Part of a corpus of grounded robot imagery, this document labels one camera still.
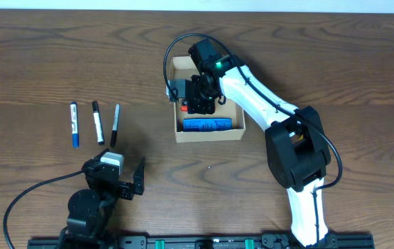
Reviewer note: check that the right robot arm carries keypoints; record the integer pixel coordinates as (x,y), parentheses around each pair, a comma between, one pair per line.
(298,151)

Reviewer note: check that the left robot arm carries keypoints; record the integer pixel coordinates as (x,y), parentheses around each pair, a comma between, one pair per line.
(90,209)

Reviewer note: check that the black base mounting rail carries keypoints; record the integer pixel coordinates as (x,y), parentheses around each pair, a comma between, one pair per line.
(267,240)

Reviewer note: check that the thin black permanent marker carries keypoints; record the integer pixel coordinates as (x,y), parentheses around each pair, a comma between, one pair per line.
(114,132)

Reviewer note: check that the black whiteboard marker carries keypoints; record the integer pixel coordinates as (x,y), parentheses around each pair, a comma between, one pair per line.
(97,122)

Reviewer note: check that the blue whiteboard marker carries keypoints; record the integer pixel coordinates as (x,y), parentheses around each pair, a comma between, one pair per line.
(74,125)

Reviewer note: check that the blue plastic rectangular block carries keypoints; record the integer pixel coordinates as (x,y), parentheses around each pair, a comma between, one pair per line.
(207,124)

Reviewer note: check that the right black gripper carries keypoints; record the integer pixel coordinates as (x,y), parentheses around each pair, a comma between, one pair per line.
(201,104)

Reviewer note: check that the open cardboard box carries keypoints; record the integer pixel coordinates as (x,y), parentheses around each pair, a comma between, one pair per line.
(182,68)

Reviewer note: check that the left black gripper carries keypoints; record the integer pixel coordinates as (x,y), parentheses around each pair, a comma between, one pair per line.
(121,189)

